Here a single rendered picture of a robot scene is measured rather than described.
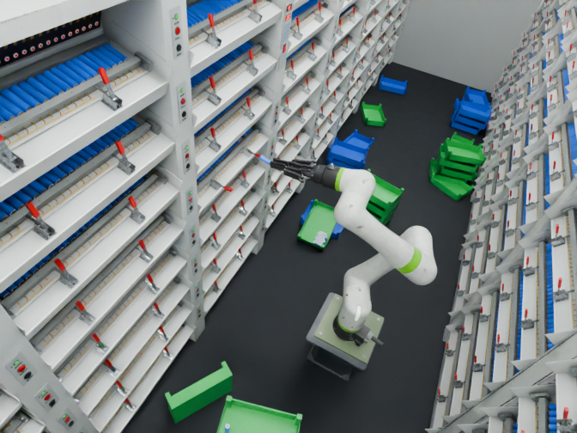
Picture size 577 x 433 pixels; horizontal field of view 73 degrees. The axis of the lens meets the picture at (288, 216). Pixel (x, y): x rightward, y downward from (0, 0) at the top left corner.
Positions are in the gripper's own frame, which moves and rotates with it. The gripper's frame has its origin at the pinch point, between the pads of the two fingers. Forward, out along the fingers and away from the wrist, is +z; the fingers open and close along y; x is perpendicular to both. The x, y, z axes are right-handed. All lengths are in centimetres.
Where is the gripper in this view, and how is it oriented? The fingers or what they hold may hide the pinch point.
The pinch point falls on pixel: (279, 164)
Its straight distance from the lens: 162.1
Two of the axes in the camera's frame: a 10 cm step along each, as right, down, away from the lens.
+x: 0.5, 7.5, 6.6
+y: -4.5, 6.1, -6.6
